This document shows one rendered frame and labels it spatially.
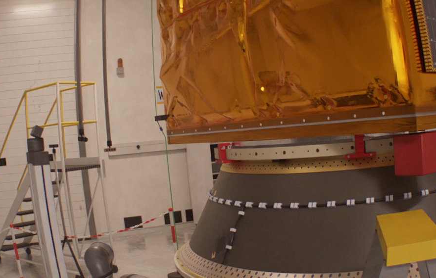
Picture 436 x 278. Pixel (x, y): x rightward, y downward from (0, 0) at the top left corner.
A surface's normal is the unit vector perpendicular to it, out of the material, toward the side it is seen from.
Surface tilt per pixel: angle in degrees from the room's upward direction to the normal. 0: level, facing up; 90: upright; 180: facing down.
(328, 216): 62
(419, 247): 90
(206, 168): 90
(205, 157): 90
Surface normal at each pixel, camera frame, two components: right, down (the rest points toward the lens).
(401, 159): -0.87, 0.07
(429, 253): -0.22, 0.02
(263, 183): -0.73, -0.40
